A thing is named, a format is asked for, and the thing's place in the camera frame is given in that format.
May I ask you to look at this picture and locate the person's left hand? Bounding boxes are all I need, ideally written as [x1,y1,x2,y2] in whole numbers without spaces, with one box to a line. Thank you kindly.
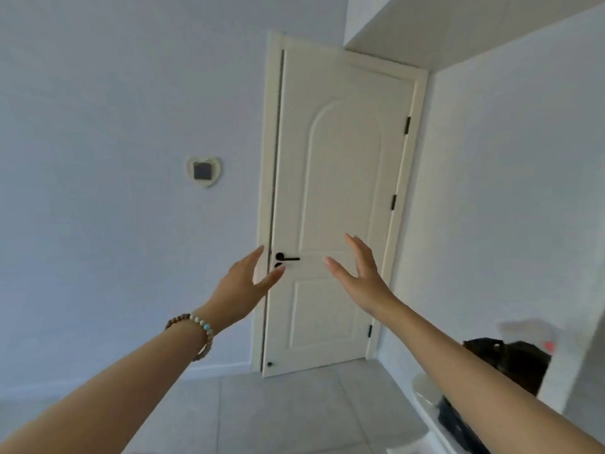
[198,245,286,332]

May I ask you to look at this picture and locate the person's left forearm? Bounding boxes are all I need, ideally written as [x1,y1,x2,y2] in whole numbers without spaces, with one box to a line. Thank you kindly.
[0,321,209,454]

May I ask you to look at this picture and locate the person's right hand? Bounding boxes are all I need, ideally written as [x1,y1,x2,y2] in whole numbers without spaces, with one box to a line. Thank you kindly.
[323,233,400,323]

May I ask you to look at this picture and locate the cream door frame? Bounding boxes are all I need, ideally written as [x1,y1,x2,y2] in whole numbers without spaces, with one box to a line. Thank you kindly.
[251,30,430,373]

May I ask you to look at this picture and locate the cream panelled door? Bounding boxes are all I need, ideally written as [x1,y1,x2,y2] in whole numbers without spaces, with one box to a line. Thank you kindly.
[262,38,418,378]

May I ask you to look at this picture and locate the black bag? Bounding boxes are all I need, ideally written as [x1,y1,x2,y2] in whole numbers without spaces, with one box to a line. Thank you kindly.
[437,338,553,454]

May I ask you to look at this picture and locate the person's right forearm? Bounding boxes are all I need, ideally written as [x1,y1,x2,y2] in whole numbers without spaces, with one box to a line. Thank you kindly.
[384,300,605,454]

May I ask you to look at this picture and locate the heart-shaped wall switch cover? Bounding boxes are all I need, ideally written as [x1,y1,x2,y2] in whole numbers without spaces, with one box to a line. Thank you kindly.
[186,157,223,188]

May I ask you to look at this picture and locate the beaded wooden bracelet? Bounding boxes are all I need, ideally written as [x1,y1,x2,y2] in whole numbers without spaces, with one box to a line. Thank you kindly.
[164,313,215,362]

